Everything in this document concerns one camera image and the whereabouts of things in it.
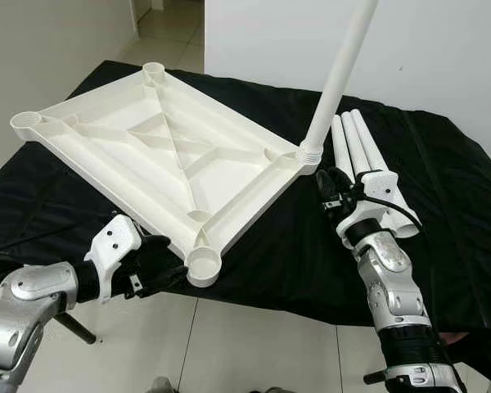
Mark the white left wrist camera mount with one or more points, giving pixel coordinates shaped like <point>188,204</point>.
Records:
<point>114,241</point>

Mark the grey right robot foot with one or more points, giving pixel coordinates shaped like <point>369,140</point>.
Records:
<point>282,390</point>

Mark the pink cushion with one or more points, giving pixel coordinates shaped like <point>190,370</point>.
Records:
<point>452,336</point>

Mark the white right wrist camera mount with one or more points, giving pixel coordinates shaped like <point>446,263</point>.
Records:
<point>376,182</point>

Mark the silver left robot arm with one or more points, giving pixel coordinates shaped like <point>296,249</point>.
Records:
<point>33,286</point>

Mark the black cloth table cover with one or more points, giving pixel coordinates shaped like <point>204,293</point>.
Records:
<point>442,205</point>

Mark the white plastic table leg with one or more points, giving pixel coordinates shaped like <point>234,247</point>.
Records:
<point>344,147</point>
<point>356,143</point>
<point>372,147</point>
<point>342,65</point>

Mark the grey left robot foot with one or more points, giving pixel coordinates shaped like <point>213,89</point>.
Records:
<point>164,385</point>

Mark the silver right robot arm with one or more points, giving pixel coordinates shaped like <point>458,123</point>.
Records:
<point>385,278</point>

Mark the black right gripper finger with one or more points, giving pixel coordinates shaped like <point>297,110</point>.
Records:
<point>326,180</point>
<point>344,187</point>

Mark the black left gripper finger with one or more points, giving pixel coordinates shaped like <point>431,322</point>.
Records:
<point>157,244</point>
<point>165,278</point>

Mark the black metal table leg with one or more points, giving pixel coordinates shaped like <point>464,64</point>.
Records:
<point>75,329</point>

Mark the white plastic table top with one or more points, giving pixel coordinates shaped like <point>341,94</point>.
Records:
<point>172,155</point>

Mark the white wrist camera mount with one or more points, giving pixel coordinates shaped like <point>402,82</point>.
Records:
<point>114,241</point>
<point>376,182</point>

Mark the grey robot foot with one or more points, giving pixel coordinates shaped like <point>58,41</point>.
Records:
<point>282,390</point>
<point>164,385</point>

